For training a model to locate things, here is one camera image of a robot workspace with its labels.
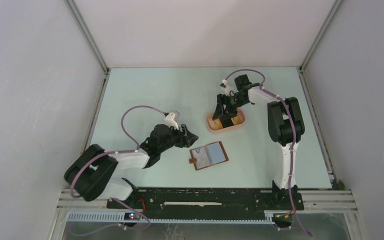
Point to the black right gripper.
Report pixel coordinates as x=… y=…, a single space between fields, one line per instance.
x=228 y=113

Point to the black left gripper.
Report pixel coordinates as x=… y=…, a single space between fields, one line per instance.
x=186 y=138

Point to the pink plastic tray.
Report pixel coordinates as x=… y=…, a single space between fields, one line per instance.
x=223 y=120

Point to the white credit card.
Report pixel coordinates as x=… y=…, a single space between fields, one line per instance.
x=202 y=158

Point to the brown leather card holder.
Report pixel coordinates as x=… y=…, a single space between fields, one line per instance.
x=216 y=153

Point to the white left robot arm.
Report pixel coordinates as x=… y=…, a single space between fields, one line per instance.
x=95 y=173

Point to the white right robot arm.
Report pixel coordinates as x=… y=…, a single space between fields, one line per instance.
x=284 y=122

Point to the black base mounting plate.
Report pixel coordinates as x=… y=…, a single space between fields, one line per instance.
x=242 y=203

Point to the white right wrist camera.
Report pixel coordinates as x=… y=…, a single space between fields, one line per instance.
x=228 y=90

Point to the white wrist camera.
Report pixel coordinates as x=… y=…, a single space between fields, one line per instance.
x=228 y=90
x=171 y=119

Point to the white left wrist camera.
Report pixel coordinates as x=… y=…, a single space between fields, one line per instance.
x=171 y=119

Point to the white cable duct strip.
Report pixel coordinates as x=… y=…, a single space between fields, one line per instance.
x=121 y=217

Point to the aluminium frame rail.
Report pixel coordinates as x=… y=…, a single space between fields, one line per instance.
x=314 y=201

